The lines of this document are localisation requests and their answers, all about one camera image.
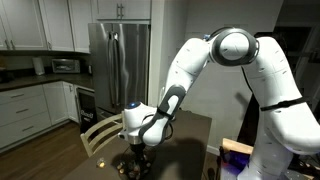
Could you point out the dark kitchen countertop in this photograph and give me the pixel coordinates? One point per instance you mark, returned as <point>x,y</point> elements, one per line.
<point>50,79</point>

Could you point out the wooden plank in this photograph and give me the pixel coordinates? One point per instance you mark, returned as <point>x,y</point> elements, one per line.
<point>238,146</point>

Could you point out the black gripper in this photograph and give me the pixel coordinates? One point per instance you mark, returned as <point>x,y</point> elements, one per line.
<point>137,148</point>

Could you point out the white upper cabinet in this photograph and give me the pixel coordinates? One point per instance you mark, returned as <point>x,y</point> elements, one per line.
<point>133,9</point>
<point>23,23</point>
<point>80,26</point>
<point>56,23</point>

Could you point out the wooden chair back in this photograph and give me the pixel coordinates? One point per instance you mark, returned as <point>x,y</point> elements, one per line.
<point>96,128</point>

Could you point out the black beverage cooler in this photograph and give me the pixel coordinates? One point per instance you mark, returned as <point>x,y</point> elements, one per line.
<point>86,106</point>

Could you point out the white lower kitchen cabinets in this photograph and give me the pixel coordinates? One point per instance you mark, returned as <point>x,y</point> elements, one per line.
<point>23,110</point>

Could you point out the stainless steel refrigerator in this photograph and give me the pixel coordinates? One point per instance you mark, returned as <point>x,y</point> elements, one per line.
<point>130,60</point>

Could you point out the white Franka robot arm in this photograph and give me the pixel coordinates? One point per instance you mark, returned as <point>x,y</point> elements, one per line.
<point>283,116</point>

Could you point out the grey robot mounting base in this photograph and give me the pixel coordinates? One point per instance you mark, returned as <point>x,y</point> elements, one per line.
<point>226,173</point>

